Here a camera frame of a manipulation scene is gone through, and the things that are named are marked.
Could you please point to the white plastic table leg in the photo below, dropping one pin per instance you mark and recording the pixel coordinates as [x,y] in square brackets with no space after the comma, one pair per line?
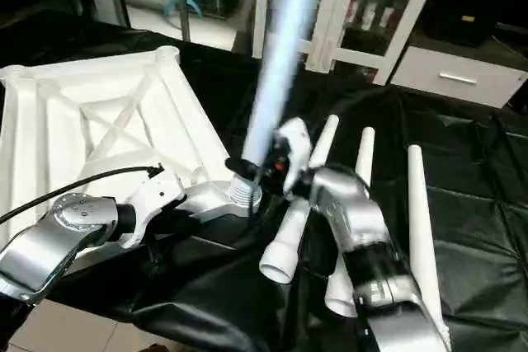
[285,253]
[363,150]
[425,237]
[280,55]

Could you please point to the white plastic table top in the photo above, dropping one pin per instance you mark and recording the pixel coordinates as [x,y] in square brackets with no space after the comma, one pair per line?
[91,121]

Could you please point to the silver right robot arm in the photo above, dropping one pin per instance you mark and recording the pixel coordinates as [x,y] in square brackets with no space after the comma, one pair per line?
[363,237]

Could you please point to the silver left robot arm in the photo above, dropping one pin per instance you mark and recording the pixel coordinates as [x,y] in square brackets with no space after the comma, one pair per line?
[58,237]

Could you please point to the black table mat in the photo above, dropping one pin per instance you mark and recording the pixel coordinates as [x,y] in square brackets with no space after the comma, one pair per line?
[206,302]

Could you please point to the blue plastic stool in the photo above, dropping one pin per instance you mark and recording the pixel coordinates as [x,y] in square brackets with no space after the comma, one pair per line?
[183,4]

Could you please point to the white glass door cabinet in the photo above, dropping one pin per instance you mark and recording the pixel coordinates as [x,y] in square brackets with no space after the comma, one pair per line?
[363,10]

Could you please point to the white drawer unit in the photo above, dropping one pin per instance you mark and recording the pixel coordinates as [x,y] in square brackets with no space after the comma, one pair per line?
[458,76]

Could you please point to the black box device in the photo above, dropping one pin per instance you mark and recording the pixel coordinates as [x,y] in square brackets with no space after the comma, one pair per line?
[470,18]

